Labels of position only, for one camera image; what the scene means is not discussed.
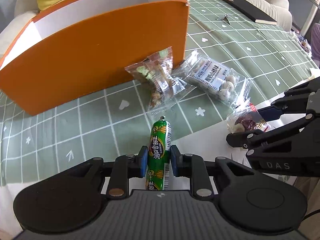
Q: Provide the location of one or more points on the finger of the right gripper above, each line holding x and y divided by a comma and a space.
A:
301, 99
280, 133

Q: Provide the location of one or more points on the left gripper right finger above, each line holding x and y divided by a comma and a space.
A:
199, 171

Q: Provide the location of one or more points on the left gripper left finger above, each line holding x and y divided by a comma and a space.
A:
118, 172

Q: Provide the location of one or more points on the red dried fruit packet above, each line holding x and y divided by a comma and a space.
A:
246, 118

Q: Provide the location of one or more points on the green sausage snack stick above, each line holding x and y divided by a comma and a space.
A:
157, 173

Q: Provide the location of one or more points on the green checkered tablecloth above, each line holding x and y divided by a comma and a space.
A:
239, 59

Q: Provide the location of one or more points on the white ball candy packet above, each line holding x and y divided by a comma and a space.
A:
217, 80

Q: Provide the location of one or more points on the black notebook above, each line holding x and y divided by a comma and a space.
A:
251, 11

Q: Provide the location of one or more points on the mixed nuts snack packet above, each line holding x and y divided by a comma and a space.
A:
156, 73

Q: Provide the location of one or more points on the small metal clip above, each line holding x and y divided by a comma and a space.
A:
224, 19

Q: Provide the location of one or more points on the orange cardboard box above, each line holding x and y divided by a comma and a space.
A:
77, 47

